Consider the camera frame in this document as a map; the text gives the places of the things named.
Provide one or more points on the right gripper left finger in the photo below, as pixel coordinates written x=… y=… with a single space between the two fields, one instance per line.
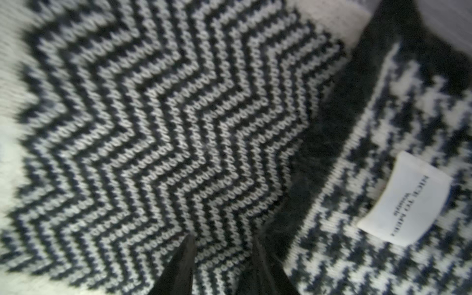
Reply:
x=177 y=277

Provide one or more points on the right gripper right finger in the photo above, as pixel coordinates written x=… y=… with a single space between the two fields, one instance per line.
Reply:
x=264 y=274

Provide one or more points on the black white houndstooth scarf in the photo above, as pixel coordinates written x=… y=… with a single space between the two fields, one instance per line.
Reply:
x=340 y=132

